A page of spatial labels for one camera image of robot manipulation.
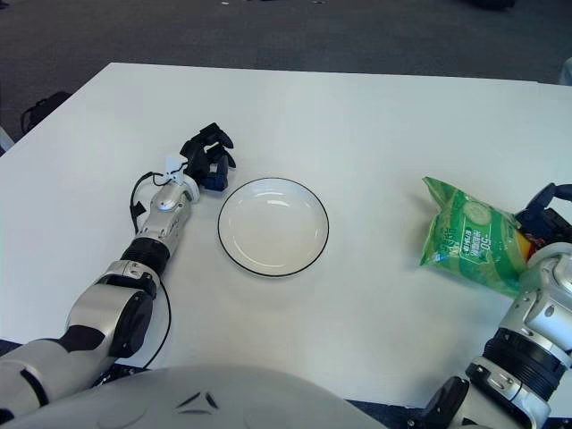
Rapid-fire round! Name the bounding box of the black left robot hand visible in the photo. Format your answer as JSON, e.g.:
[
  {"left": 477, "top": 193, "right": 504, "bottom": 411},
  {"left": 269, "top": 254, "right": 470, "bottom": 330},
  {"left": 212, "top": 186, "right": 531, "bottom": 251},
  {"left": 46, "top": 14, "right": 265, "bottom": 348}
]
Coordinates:
[{"left": 180, "top": 121, "right": 237, "bottom": 192}]

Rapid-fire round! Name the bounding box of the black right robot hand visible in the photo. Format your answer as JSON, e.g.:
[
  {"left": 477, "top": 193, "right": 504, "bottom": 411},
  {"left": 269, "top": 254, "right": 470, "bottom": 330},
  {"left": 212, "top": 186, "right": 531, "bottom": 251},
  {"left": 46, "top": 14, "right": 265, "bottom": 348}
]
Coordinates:
[{"left": 514, "top": 181, "right": 572, "bottom": 246}]

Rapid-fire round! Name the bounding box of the green snack bag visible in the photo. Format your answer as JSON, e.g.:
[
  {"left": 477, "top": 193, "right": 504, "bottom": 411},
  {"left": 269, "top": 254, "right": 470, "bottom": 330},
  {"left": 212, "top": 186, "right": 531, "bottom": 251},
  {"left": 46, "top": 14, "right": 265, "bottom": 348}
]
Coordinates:
[{"left": 419, "top": 176, "right": 537, "bottom": 299}]

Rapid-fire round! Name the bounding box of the white plate with black rim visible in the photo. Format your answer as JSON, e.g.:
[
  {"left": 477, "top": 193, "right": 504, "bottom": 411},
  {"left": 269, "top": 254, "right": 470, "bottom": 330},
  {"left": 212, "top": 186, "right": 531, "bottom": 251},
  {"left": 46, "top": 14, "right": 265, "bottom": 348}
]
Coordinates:
[{"left": 217, "top": 177, "right": 331, "bottom": 279}]

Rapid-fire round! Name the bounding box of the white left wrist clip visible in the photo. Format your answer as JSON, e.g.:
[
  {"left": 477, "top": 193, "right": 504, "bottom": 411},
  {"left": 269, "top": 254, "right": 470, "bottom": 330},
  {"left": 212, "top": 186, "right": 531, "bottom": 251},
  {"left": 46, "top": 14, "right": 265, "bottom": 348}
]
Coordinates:
[{"left": 163, "top": 154, "right": 187, "bottom": 185}]

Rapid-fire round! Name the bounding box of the black bag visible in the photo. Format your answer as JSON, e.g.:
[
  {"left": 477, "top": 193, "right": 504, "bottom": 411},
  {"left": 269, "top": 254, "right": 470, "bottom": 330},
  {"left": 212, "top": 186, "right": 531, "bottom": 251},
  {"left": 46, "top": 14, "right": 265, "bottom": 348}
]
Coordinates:
[{"left": 20, "top": 91, "right": 72, "bottom": 133}]

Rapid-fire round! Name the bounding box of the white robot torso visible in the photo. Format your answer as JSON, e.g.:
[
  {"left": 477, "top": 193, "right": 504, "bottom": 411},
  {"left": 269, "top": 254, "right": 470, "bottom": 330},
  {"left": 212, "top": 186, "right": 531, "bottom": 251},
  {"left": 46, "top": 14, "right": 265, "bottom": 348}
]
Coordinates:
[{"left": 0, "top": 364, "right": 390, "bottom": 429}]

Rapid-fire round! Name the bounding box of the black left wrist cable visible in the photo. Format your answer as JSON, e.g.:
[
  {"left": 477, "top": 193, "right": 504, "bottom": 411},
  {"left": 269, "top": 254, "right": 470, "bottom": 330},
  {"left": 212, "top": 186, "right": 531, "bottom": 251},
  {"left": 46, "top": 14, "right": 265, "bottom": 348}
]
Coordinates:
[{"left": 130, "top": 172, "right": 169, "bottom": 233}]

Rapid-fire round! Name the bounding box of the black left elbow cable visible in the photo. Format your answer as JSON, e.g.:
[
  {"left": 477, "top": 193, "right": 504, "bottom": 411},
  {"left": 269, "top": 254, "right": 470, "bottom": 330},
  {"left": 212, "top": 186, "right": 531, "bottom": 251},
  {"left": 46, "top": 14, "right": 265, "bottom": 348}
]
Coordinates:
[{"left": 142, "top": 279, "right": 173, "bottom": 370}]

